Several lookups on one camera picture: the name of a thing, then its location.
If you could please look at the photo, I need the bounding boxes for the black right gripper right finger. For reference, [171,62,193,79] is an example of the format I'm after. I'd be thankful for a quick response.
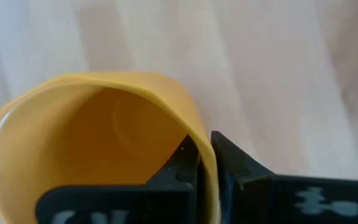
[210,130,358,224]

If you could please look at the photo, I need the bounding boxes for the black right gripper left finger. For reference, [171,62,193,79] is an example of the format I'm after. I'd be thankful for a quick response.
[35,134,200,224]

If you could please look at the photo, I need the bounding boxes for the yellow mug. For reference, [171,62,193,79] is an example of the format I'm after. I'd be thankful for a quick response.
[0,71,221,224]

